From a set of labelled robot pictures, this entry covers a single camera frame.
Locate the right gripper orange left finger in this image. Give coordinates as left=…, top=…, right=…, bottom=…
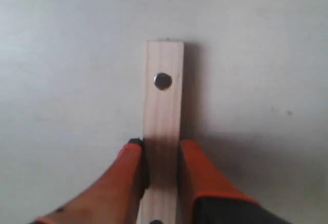
left=34, top=138, right=150, bottom=223

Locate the wooden stick with holes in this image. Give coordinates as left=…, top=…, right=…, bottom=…
left=138, top=41, right=185, bottom=223

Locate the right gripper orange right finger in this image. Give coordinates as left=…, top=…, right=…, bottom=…
left=180, top=139, right=287, bottom=223

